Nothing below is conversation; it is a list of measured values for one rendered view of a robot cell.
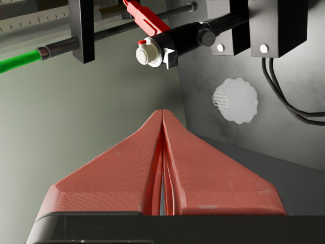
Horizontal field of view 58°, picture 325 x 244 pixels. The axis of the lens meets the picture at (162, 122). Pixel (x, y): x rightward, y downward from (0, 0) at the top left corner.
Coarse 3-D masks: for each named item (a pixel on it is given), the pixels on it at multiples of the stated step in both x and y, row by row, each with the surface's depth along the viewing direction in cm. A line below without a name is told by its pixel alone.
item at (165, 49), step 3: (162, 48) 27; (165, 48) 26; (168, 48) 26; (162, 51) 27; (165, 51) 26; (168, 51) 26; (171, 51) 26; (165, 54) 27; (165, 57) 27; (177, 57) 26; (165, 60) 27; (177, 60) 26; (177, 63) 26
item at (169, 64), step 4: (172, 52) 25; (176, 52) 26; (168, 56) 25; (172, 56) 25; (176, 56) 26; (168, 60) 25; (172, 60) 26; (176, 60) 26; (168, 64) 25; (172, 64) 26; (176, 64) 26; (168, 68) 26
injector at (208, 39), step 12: (240, 12) 35; (192, 24) 30; (204, 24) 31; (216, 24) 32; (228, 24) 33; (240, 24) 36; (156, 36) 27; (168, 36) 27; (180, 36) 28; (192, 36) 29; (204, 36) 28; (180, 48) 28; (192, 48) 30
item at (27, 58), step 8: (40, 48) 39; (16, 56) 38; (24, 56) 38; (32, 56) 39; (40, 56) 39; (48, 56) 40; (0, 64) 36; (8, 64) 37; (16, 64) 38; (24, 64) 38; (0, 72) 36
